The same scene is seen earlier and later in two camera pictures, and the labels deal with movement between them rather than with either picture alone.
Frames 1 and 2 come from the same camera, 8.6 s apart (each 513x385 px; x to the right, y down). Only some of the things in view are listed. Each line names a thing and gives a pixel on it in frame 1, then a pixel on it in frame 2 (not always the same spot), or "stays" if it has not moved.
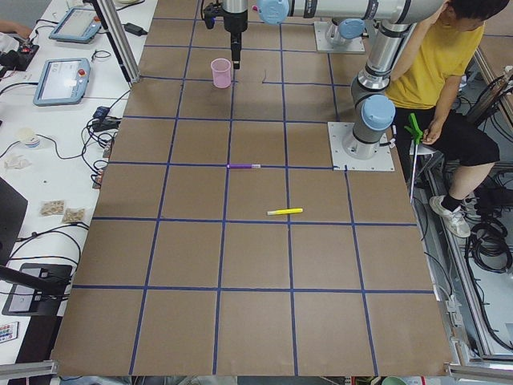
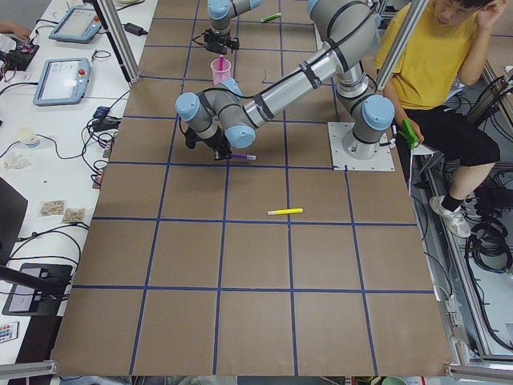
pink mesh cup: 221,72 stays
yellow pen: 284,211 stays
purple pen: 244,165 → 244,156
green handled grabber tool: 418,134 → 408,133
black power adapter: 135,30 stays
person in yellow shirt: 443,47 stays
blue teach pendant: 62,81 stays
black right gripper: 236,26 → 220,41
